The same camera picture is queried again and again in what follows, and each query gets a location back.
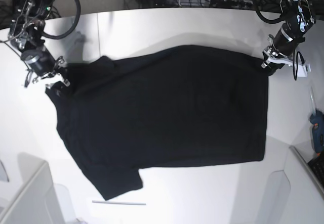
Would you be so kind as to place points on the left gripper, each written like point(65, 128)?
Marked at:
point(280, 50)

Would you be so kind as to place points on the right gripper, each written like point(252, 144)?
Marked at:
point(42, 66)

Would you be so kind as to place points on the black T-shirt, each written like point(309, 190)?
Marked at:
point(187, 106)

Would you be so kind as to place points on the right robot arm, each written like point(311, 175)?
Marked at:
point(27, 36)

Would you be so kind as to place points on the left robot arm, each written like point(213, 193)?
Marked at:
point(297, 18)

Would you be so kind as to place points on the blue glue gun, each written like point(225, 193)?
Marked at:
point(316, 120)

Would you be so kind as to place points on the black power strip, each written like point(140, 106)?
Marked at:
point(231, 4)

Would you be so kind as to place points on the black keyboard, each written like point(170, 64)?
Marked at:
point(317, 167)

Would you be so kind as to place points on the grey partition panel left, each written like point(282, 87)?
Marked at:
point(38, 199)

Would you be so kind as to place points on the grey partition panel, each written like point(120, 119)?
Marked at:
point(292, 195)
point(38, 199)

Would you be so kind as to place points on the grey partition panel right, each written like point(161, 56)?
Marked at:
point(292, 195)

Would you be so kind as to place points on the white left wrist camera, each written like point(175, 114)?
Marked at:
point(301, 67)

